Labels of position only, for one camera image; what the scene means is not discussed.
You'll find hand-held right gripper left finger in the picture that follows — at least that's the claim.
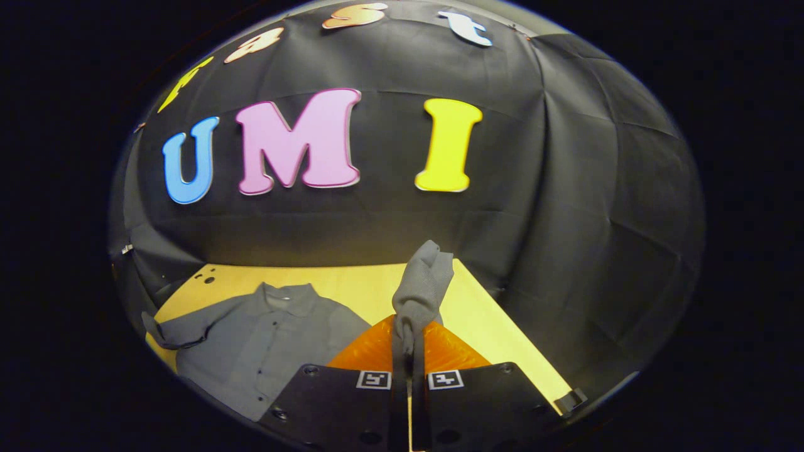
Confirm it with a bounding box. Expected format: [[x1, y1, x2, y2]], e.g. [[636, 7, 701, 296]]
[[259, 314, 410, 452]]

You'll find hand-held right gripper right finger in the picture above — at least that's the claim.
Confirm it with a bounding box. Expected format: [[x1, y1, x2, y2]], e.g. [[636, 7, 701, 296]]
[[411, 320, 566, 452]]

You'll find grey shirt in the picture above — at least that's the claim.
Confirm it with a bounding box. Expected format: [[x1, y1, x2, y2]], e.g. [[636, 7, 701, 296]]
[[141, 240, 454, 422]]

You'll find black backdrop cloth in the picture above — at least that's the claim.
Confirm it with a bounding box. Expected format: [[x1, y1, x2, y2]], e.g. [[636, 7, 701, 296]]
[[107, 0, 707, 402]]

